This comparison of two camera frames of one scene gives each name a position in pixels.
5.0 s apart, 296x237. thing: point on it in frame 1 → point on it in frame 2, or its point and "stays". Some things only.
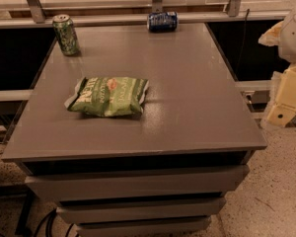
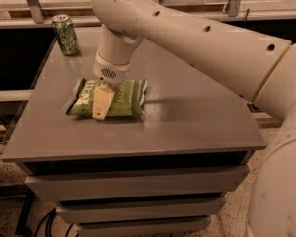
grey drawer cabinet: x=162 y=173 stays
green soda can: x=66 y=34 stays
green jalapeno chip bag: x=109 y=96 stays
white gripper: x=294 y=39 → x=111 y=72
